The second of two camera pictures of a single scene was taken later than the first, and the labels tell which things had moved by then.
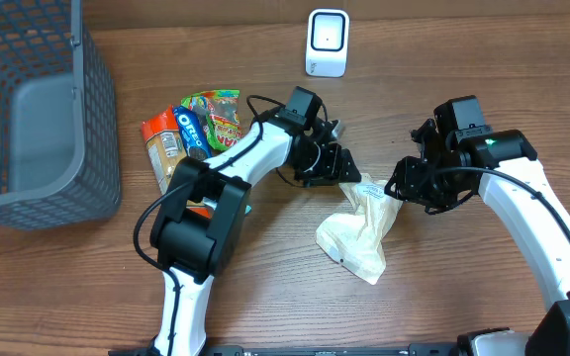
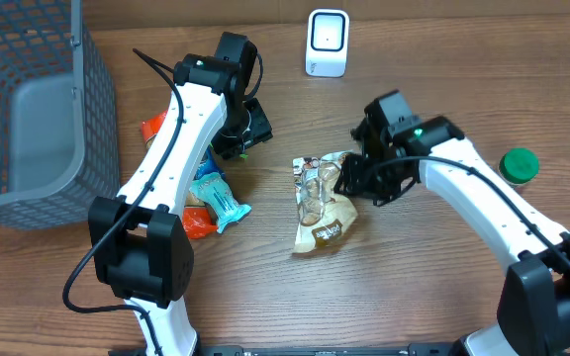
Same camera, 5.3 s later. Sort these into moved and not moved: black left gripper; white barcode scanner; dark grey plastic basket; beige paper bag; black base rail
Moved: beige paper bag; black left gripper
Not moved: white barcode scanner; dark grey plastic basket; black base rail
